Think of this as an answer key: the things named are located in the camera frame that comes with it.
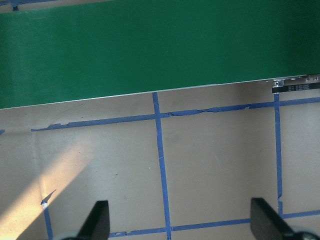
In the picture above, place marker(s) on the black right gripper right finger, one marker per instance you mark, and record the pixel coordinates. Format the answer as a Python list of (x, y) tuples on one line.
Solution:
[(266, 224)]

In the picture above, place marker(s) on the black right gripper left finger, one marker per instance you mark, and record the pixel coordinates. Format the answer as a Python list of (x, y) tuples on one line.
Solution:
[(97, 224)]

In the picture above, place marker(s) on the green conveyor belt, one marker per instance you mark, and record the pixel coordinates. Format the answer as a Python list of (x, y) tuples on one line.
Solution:
[(122, 47)]

